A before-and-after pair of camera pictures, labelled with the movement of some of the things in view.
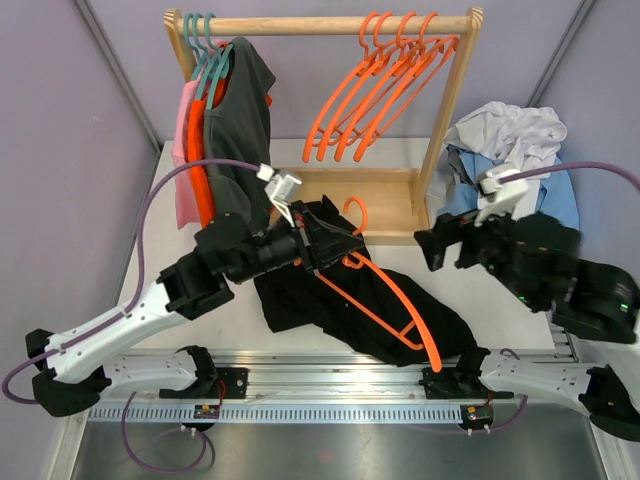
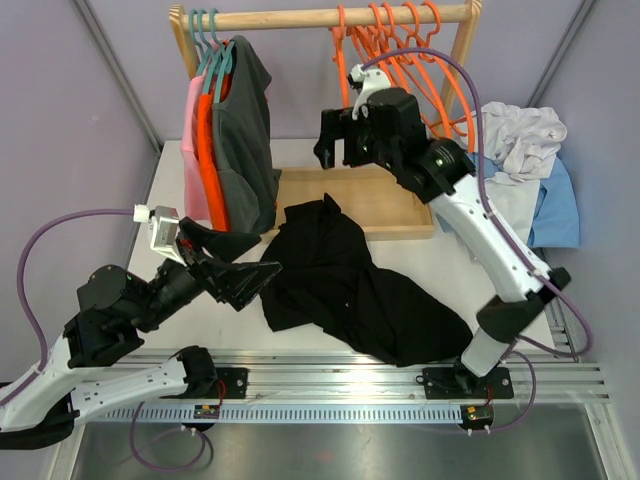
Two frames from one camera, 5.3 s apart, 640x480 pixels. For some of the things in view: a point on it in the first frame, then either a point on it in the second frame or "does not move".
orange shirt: x=199 y=175 → x=211 y=97
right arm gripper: x=453 y=228 → x=338 y=125
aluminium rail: x=323 y=376 does not move
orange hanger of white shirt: x=334 y=95 → x=378 y=36
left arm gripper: x=321 y=245 → x=235 y=282
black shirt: x=399 y=314 does not move
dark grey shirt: x=239 y=128 does not move
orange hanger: x=416 y=80 → x=434 y=42
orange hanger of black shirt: x=365 y=212 → x=339 y=33
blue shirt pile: x=557 y=195 does not move
